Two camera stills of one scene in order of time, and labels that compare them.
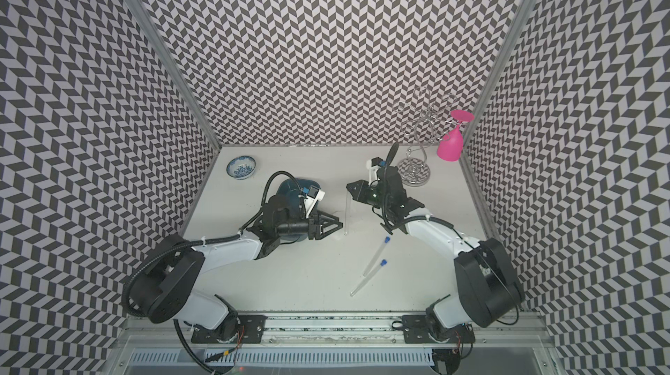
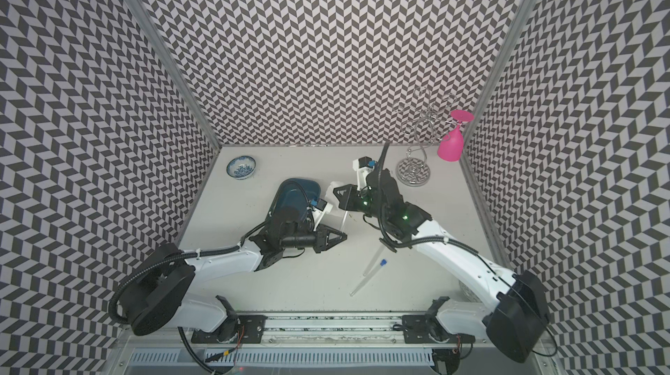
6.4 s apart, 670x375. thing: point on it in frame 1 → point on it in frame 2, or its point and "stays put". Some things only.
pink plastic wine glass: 451,145 stays put
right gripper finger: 360,190 → 345,194
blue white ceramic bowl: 241,167 stays put
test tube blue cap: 346,214 stays put
